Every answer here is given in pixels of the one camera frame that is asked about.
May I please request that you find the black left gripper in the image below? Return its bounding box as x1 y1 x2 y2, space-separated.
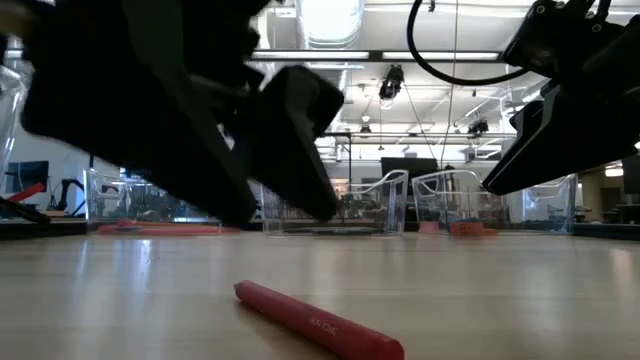
19 0 274 226

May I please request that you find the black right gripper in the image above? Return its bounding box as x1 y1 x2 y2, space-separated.
481 0 640 197

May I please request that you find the pink pencil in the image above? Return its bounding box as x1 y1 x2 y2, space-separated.
96 224 242 237

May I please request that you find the orange pencil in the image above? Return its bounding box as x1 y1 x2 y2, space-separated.
114 219 221 231

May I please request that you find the red eraser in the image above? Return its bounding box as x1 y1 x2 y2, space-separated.
448 221 500 237

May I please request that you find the clear plastic bin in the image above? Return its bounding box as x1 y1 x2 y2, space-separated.
410 168 580 236
259 168 410 237
83 167 224 236

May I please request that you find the black background monitor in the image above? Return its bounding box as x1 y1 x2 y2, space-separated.
379 156 440 196
4 160 51 194

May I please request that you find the long ceiling light fixture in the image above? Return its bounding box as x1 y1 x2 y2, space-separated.
249 48 503 63

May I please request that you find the red crayon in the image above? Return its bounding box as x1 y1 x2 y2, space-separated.
233 279 406 360

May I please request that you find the large clear plastic tray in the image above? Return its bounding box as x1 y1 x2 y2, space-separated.
0 63 30 177

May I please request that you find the ceiling mounted overhead camera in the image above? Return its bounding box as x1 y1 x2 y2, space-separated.
377 63 406 101

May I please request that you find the silver ceiling air duct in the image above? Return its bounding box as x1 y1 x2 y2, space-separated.
296 0 367 50

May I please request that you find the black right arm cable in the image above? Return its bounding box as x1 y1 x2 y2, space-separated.
406 0 530 87

